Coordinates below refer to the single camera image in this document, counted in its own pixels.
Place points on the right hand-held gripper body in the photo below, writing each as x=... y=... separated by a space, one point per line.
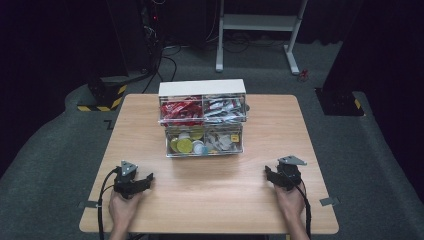
x=289 y=175

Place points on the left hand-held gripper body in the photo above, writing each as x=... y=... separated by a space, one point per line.
x=126 y=185

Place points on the clear drawer organizer white top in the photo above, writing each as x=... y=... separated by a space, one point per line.
x=201 y=116

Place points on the person's left hand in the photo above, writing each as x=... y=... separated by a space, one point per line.
x=123 y=210

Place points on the person's right hand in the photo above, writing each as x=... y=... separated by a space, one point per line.
x=289 y=201

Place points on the pile of round capsules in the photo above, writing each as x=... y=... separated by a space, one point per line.
x=185 y=145

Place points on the pile of white packets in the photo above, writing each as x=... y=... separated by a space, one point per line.
x=222 y=141

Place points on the pile of red sachets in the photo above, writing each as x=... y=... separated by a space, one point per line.
x=181 y=110

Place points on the pile of silver sachets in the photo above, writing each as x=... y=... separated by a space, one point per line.
x=224 y=109

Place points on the black square stand base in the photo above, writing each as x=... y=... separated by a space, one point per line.
x=338 y=101

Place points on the black stand yellow striped base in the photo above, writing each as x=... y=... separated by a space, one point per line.
x=106 y=95

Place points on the small red floor object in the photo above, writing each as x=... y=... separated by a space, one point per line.
x=302 y=76

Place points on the dark curtain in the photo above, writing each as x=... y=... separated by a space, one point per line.
x=386 y=50

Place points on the grey metal table bracket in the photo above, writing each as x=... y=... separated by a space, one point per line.
x=329 y=201
x=88 y=204

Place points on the white metal stand frame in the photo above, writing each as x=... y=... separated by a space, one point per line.
x=256 y=22

